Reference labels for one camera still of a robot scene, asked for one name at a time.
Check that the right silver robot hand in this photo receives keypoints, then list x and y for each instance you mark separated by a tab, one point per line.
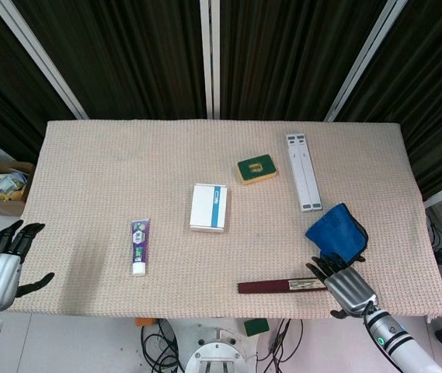
346	285

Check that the dark red folding fan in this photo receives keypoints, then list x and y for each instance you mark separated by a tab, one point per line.
279	286

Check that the robot base with silver disc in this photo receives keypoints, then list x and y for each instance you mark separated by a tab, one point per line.
216	351

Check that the white folding laptop stand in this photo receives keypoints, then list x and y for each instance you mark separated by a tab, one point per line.
302	171

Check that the white box with blue stripe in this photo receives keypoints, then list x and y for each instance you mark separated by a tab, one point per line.
209	208

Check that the blue folded cloth pouch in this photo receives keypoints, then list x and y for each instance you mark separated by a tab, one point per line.
337	231

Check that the green sponge on floor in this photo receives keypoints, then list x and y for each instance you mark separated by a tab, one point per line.
256	326

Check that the beige woven table cloth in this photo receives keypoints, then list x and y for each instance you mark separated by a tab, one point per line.
220	217

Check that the green yellow sponge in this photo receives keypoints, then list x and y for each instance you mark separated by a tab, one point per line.
256	168

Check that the purple toothpaste tube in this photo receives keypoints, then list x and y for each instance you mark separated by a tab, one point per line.
139	246

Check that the orange block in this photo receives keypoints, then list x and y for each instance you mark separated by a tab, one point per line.
145	322

